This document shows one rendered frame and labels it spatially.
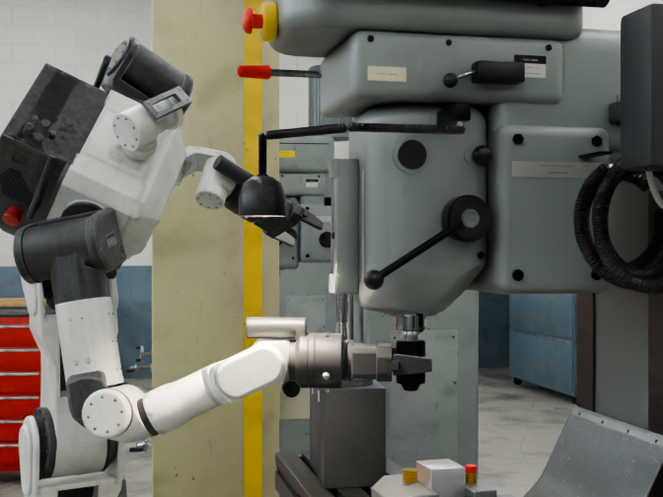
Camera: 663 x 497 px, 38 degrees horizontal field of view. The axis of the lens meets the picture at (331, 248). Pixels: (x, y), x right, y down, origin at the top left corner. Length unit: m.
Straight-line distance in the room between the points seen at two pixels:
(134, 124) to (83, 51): 9.04
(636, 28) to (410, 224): 0.42
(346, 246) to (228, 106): 1.80
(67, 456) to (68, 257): 0.55
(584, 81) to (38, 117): 0.91
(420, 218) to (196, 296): 1.84
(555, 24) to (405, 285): 0.46
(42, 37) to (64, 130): 8.99
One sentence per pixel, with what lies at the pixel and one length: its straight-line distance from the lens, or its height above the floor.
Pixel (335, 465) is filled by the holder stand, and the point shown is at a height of 1.00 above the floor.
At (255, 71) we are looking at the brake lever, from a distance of 1.60.
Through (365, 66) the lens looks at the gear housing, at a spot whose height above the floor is 1.67.
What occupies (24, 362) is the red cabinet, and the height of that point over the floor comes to 0.73.
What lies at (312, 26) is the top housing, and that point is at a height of 1.73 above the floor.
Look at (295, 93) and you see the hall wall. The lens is 10.80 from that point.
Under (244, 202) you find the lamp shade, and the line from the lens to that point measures 1.43.
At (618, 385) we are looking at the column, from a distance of 1.72.
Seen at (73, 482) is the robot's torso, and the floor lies 0.93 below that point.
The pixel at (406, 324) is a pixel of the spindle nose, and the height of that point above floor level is 1.29.
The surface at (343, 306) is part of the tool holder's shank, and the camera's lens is 1.95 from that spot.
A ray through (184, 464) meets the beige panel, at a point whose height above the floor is 0.69.
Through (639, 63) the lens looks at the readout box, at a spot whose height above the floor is 1.65.
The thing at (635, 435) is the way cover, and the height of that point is 1.11.
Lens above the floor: 1.41
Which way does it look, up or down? level
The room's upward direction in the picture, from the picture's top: straight up
